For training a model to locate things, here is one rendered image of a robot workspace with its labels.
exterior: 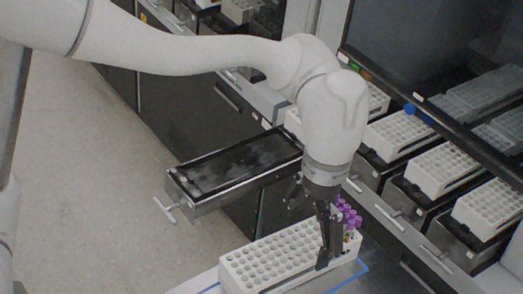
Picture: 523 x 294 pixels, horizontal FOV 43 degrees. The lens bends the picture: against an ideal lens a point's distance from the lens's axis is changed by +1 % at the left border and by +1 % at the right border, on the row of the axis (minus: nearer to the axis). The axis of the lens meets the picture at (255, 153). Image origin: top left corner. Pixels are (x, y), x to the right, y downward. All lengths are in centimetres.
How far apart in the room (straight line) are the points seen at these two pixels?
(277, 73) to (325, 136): 16
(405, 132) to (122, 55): 97
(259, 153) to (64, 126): 149
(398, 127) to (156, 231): 114
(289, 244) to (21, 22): 72
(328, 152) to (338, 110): 9
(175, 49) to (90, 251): 159
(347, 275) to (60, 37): 79
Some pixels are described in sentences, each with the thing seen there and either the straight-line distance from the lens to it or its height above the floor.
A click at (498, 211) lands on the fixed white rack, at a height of 86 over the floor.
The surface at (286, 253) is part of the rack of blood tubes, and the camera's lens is 134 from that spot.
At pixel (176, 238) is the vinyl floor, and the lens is 250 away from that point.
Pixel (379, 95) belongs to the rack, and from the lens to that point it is 184.
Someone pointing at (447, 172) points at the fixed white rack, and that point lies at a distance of 164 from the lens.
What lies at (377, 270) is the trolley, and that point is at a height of 82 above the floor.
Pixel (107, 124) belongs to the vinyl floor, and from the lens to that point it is 299.
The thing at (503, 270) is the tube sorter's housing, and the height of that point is 73.
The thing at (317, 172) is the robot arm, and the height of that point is 111.
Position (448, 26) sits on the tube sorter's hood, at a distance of 149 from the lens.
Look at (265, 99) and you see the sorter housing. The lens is 196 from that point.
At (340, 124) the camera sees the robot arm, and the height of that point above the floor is 123.
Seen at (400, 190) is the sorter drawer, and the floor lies 81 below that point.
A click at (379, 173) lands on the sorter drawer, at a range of 167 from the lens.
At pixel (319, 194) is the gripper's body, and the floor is 105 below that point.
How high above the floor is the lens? 190
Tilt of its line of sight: 41 degrees down
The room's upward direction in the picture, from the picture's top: 8 degrees clockwise
